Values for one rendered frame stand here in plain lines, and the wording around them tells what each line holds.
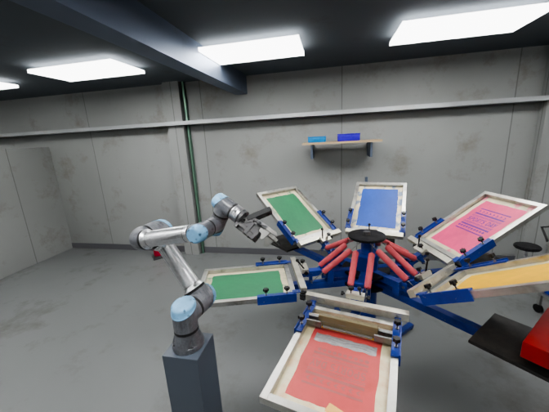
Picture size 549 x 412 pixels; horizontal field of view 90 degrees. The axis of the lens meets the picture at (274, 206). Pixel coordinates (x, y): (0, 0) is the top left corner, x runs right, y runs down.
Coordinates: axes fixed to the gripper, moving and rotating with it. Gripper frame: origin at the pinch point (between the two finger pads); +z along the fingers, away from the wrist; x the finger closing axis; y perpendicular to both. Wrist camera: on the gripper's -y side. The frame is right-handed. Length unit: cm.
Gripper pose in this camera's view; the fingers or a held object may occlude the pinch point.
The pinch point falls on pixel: (279, 239)
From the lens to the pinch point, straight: 117.4
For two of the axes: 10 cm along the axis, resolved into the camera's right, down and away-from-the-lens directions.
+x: -1.0, -3.6, -9.3
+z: 7.9, 5.5, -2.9
